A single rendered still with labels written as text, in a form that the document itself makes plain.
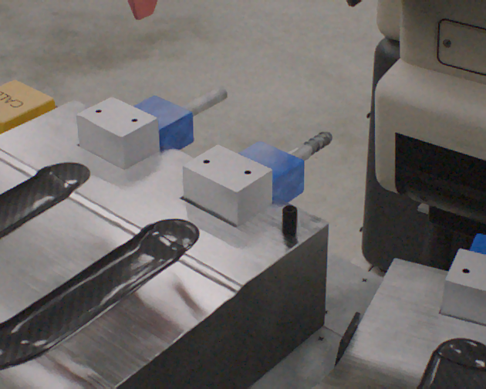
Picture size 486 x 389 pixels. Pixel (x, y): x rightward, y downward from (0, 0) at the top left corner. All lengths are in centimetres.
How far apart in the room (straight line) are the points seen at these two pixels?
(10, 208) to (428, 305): 29
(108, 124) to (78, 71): 214
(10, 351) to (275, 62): 232
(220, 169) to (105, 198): 8
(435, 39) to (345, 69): 181
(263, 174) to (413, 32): 41
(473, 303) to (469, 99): 40
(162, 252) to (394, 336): 16
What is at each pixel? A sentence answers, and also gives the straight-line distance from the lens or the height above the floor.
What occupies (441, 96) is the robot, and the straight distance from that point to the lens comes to 100.
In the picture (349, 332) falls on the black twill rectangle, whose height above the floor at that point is 86.
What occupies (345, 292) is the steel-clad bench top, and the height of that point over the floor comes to 80.
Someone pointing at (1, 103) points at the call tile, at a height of 84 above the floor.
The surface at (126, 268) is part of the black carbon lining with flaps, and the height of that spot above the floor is 88.
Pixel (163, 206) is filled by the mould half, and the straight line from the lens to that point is 67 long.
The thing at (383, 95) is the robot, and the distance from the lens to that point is 102.
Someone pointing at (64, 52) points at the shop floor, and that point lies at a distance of 297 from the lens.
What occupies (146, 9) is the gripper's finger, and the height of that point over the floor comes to 101.
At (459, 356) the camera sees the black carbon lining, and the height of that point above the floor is 85.
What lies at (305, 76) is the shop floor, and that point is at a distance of 277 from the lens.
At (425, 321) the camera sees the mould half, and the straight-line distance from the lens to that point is 63.
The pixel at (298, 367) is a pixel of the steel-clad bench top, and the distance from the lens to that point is 67.
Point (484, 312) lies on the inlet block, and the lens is 63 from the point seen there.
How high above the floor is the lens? 127
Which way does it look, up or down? 34 degrees down
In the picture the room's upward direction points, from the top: 1 degrees counter-clockwise
